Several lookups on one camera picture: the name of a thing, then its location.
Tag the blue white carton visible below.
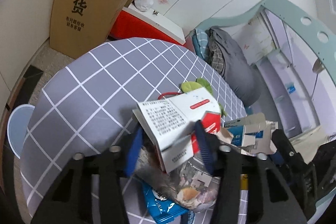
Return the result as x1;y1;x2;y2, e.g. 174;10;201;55
224;113;278;155

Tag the white red paper box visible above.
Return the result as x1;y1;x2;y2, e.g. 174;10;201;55
133;87;221;173

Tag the clear bag of trash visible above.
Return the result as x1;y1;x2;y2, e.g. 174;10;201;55
135;147;220;212

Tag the light blue trash bin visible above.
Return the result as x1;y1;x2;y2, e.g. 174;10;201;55
6;104;35;159

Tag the green plush toy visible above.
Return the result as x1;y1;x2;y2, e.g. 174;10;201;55
179;77;228;117

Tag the grey checkered tablecloth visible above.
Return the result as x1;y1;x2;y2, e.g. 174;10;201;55
20;38;246;214

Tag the blue snack wrapper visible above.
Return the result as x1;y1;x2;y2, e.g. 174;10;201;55
142;182;195;224

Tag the grey folded blanket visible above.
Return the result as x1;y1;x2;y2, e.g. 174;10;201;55
206;26;262;107

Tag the blue plaid pillow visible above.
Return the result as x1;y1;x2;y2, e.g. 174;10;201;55
192;28;209;62

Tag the red white storage bench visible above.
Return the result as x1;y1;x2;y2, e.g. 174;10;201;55
109;5;186;45

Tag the white plastic bag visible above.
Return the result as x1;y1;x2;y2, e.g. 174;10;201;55
134;0;154;12

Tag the teal bunk bed frame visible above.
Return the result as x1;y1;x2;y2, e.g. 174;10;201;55
197;0;335;81

